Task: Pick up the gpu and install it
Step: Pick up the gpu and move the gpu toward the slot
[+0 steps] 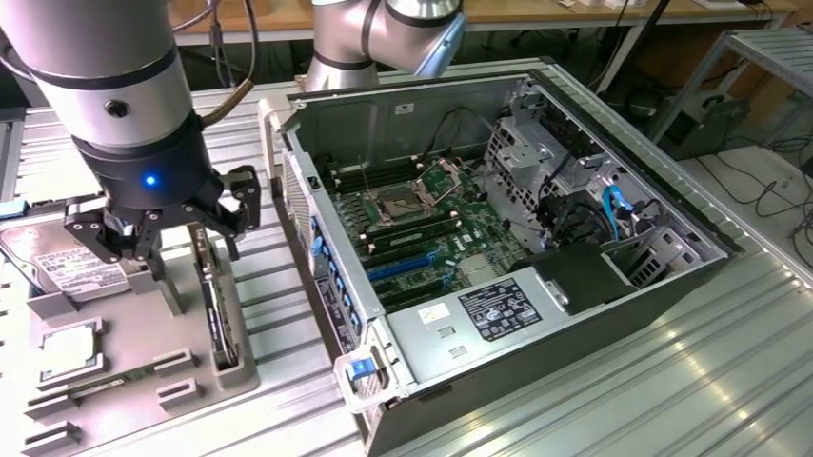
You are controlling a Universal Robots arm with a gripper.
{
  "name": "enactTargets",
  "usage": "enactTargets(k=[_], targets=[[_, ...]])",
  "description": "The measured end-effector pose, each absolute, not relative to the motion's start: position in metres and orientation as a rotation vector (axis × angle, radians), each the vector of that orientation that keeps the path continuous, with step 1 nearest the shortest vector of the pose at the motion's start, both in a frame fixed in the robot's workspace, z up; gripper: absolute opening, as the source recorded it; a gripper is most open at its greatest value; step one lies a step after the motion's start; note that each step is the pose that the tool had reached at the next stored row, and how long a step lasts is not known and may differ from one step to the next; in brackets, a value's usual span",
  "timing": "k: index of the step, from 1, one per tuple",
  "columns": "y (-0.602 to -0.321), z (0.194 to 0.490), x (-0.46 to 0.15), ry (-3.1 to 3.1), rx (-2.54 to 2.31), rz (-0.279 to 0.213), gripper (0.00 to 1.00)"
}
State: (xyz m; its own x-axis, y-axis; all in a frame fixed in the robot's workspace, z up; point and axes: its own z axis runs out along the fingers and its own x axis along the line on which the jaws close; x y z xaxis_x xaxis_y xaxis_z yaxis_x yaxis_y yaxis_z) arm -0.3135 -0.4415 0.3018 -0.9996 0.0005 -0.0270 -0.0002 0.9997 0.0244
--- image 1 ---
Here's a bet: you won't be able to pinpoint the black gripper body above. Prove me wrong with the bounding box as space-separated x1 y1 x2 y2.
69 111 227 214

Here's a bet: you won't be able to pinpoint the graphics card with metal bracket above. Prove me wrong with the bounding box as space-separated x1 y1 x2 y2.
187 223 247 373

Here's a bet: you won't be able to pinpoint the hard disk with white label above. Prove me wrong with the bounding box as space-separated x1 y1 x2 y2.
0 223 139 304

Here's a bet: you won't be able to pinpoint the thin metal locking lever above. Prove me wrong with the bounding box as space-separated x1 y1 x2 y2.
356 155 378 197

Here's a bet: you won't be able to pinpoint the grey parts rack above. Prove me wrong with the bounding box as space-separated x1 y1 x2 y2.
0 189 263 457

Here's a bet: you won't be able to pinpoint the black RAM slot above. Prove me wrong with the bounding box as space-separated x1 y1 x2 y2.
360 214 456 239
334 170 426 189
330 159 420 177
332 165 424 183
336 176 428 194

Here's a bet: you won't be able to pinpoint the CPU socket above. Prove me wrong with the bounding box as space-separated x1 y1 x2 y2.
374 188 434 226

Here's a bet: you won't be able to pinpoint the silver CPU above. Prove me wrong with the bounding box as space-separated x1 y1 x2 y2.
37 323 107 383

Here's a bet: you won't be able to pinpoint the long black expansion slot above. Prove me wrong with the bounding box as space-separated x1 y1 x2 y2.
374 275 446 299
362 245 439 268
382 285 454 308

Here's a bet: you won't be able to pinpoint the blue expansion slot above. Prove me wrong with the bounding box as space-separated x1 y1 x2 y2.
366 254 434 283

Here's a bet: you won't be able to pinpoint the green RAM stick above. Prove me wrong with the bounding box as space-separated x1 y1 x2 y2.
37 366 160 397
367 223 463 254

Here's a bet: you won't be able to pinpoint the metal socket cover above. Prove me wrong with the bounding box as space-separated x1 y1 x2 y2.
411 159 470 206

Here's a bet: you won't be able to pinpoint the green motherboard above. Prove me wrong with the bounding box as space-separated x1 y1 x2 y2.
328 155 549 311

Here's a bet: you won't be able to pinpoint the silver finned heat sink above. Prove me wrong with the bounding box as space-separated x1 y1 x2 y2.
456 256 505 283

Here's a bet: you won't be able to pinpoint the grey power supply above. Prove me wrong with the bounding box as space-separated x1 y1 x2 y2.
383 268 577 387

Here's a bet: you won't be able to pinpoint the perforated metal disk bay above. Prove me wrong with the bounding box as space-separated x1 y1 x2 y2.
484 116 611 248

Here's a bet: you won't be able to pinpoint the black power supply label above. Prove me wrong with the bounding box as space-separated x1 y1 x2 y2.
456 275 549 342

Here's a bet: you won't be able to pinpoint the black plastic shroud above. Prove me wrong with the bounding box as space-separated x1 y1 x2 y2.
530 247 641 318

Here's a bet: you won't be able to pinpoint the open grey PC case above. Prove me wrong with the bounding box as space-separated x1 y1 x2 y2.
256 55 747 457

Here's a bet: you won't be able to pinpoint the wooden desk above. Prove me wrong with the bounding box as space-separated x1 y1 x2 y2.
171 0 802 35

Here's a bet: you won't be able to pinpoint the small metal disk bay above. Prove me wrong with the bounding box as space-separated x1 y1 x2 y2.
602 228 707 292

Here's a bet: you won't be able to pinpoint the black box device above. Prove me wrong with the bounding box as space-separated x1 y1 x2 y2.
653 92 751 161

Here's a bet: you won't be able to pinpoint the blue bracket retainer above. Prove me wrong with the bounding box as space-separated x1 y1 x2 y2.
307 214 327 254

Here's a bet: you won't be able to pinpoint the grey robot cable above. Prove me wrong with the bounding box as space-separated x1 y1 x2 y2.
168 0 263 129

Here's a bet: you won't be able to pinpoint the thin black wire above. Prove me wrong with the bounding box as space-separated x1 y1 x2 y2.
428 108 501 161

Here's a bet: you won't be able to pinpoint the black wire bundle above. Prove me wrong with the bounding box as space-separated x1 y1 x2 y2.
538 189 613 249

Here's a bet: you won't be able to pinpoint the blue flat wire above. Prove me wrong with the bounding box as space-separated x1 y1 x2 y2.
599 183 637 245

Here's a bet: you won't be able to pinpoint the black floor cables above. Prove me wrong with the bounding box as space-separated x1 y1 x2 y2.
717 136 813 240

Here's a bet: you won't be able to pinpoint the aluminium frame table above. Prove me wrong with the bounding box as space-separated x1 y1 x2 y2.
691 27 813 145

